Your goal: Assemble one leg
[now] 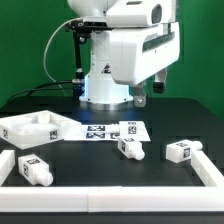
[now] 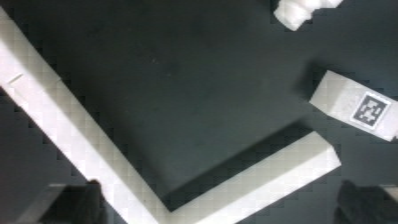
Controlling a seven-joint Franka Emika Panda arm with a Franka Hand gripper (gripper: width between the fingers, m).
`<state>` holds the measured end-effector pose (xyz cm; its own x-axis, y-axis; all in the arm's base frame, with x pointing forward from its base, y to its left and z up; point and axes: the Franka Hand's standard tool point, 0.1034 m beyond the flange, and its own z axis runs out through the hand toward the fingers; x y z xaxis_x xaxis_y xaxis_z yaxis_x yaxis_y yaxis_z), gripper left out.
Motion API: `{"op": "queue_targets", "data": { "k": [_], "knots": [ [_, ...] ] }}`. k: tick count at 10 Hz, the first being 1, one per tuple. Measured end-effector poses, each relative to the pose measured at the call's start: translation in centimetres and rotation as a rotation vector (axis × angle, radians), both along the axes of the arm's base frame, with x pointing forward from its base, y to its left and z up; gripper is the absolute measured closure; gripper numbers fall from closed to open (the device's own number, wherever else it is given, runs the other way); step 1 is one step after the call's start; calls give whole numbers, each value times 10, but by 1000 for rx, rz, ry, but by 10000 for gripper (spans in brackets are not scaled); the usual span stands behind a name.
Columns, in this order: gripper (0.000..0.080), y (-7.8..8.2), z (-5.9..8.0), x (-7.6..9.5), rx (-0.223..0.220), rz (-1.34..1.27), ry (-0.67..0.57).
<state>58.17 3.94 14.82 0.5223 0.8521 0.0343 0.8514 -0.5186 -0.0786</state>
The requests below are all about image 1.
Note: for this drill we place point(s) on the white U-shaped fence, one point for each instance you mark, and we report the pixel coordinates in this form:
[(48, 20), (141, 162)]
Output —
[(208, 197)]

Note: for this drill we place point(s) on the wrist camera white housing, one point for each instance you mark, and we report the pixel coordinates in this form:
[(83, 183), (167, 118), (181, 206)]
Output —
[(140, 13)]

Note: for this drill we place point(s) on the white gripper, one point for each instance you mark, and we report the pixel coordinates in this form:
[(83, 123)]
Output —
[(137, 54)]

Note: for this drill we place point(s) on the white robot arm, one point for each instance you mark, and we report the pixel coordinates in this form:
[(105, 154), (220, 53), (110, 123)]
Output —
[(100, 90)]

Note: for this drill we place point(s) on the black camera on stand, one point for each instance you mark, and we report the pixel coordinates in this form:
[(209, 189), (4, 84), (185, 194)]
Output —
[(82, 26)]

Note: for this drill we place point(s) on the white square table top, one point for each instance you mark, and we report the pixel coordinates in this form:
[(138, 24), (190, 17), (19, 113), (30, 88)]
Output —
[(37, 128)]

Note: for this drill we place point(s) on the white marker sheet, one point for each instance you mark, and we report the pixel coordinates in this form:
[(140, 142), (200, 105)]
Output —
[(99, 132)]

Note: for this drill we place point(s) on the black camera stand pole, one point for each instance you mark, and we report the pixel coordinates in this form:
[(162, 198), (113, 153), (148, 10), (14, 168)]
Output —
[(79, 70)]

